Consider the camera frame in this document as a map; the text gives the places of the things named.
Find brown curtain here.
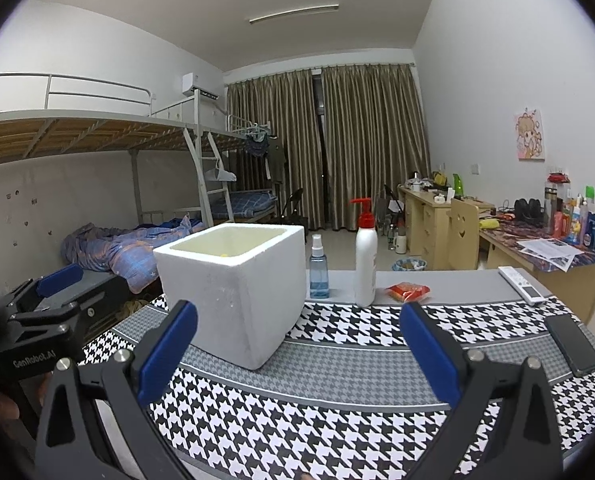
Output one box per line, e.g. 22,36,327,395
322,62,432,233
226,69,325,231

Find white clothes hanger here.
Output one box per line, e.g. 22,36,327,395
204,160,238,182

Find cartoon wall poster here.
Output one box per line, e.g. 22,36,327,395
515,107,547,161

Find white foam box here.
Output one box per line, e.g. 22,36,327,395
153,223,307,372

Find wooden desk with drawers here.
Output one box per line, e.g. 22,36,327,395
397,184,495,271

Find blue plaid quilt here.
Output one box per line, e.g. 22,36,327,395
61,214,203,295

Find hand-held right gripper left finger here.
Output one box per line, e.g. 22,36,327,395
36,300,199,480

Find thermos with red lid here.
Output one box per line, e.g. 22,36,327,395
544,172,571,233

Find houndstooth table mat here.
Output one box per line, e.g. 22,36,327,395
77,270,595,480

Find black folding chair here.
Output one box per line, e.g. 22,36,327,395
277,188,308,226

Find row of toiletry bottles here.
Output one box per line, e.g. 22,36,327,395
552,185,595,256

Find printed paper sheets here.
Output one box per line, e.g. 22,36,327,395
516,237,583,271

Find white air conditioner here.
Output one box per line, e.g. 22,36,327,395
182,73,220,100

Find dark hanging clothes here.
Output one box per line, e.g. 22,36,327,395
242,132,285,186

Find white remote control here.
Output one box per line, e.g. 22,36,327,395
497,266,547,307

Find wooden desk with patterned cover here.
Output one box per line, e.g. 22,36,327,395
479,215,595,323

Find white metal ladder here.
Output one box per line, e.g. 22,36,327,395
183,87,234,233

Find white metal bunk bed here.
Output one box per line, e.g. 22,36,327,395
0,72,228,311
212,115,283,226

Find red snack packet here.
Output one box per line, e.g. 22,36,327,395
386,282,431,305

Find black headphones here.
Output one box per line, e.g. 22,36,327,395
514,198,543,223

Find ceiling tube light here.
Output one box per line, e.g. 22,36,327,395
250,4,339,24

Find blue spray bottle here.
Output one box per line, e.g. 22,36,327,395
309,234,331,299

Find black smartphone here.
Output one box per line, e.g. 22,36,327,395
545,314,595,377

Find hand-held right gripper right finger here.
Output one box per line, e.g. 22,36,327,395
399,302,564,480

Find white lotion pump bottle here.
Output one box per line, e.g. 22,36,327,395
351,198,378,308

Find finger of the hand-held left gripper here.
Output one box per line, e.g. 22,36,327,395
0,264,84,313
7,275,130,348

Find wooden chair with smiley face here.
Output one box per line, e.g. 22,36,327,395
448,197,482,271

